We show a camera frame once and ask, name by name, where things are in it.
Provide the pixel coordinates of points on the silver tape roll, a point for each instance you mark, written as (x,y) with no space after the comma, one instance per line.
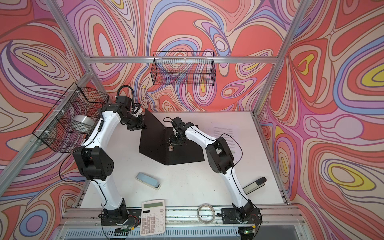
(81,120)

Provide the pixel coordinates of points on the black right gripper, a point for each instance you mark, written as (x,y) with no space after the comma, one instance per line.
(181,144)

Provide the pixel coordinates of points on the printed paper sheets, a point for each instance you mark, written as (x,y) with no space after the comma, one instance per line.
(229,132)

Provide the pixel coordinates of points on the green circuit board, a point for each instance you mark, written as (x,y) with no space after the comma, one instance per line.
(121,231)

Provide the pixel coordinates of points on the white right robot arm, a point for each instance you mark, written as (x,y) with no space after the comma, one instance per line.
(221,161)

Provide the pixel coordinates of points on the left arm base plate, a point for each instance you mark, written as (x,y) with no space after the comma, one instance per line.
(118,218)

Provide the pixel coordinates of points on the blue file folder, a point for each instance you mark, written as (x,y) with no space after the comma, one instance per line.
(154,144)

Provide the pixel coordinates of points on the light blue stapler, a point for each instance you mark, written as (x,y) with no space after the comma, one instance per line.
(148,180)

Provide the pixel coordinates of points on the black wire basket left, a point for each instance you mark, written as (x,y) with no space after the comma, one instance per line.
(56,130)

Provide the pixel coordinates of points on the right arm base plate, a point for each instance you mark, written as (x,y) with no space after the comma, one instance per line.
(234,216)

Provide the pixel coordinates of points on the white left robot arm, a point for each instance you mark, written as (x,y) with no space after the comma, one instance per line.
(97,166)

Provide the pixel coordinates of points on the black wire basket on wall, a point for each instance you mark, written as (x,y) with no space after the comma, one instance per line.
(183,68)

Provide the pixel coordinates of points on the white calculator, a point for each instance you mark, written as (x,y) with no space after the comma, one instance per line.
(153,218)

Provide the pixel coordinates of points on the black grey stapler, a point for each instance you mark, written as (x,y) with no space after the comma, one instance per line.
(254,185)

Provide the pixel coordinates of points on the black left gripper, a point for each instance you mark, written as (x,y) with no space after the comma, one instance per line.
(140,124)

